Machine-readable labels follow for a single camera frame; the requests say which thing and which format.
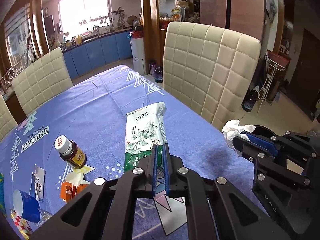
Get torn blue white carton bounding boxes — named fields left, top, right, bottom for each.
left=29, top=165, right=46, bottom=202

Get grey cloth on refrigerator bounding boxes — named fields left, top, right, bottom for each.
left=265, top=0, right=278, bottom=23

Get brown medicine bottle white cap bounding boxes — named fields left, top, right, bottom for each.
left=54, top=135, right=87, bottom=170

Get checkered foil snack wrapper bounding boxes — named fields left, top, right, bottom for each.
left=10, top=210, right=33, bottom=240

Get dark wooden door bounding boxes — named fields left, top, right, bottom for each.
left=287, top=29, right=319, bottom=120

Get rose gold refrigerator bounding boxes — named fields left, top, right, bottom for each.
left=200, top=0, right=265, bottom=40

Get white tissue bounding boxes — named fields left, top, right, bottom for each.
left=222, top=120, right=256, bottom=157

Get wooden display shelf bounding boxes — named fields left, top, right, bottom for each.
left=141, top=0, right=199, bottom=66

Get cream chair far left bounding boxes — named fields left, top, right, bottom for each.
left=0, top=95, right=17, bottom=140

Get cream chair right side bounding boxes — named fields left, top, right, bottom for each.
left=163, top=22, right=261, bottom=130

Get crushed orange paper box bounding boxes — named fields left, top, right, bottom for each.
left=60, top=172, right=90, bottom=202

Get blue paper cup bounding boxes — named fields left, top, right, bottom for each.
left=12, top=190, right=40, bottom=223

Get clear faceted glass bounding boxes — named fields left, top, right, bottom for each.
left=35, top=209, right=53, bottom=227

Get blue patterned tablecloth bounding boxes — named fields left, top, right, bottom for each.
left=0, top=64, right=268, bottom=240

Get red basin on stand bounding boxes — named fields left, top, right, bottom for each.
left=267, top=50, right=291, bottom=68

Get blue kitchen cabinets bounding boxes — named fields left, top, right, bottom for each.
left=62, top=29, right=132, bottom=79

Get dark water jug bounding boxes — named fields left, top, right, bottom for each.
left=242, top=86, right=259, bottom=112

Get white metal plant stand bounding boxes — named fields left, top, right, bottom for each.
left=256, top=55, right=291, bottom=116

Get green white tissue pack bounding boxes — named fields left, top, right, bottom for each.
left=124, top=102, right=167, bottom=172

